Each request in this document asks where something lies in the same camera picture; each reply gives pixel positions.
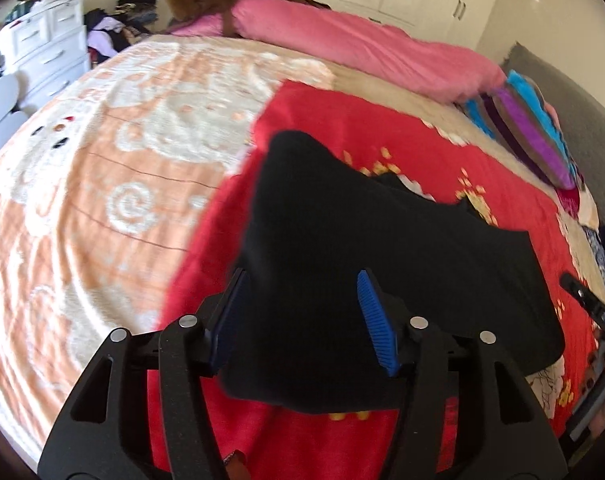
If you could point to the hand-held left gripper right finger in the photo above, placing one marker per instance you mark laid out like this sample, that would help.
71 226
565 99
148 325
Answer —
377 320

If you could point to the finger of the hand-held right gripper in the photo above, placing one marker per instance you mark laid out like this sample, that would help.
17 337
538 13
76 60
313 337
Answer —
582 295

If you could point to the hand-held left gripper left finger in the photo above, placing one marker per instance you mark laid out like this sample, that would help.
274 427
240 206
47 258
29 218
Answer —
227 325

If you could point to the black long-sleeve shirt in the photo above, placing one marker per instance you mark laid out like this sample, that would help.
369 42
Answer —
332 220

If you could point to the pile of dark clothes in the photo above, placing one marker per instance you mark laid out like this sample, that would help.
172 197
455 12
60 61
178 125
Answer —
127 25

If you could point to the dark blue patterned cloth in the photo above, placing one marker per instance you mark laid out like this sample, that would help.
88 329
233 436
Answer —
602 260

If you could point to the maroon velvet cloth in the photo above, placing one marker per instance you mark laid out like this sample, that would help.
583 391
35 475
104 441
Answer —
568 204

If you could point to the grey quilted headboard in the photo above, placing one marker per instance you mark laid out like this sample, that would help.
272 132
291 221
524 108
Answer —
582 125

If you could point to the striped plush pillow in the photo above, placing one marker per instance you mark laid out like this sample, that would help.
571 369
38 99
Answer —
527 130

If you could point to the peach and white patterned blanket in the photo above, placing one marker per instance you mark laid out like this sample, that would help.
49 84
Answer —
107 160

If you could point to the red floral blanket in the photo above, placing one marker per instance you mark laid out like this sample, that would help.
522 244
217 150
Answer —
342 115

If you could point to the pink quilt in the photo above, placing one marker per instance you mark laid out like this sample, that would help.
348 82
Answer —
357 40

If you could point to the white drawer cabinet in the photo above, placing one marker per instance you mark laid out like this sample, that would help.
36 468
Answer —
42 55

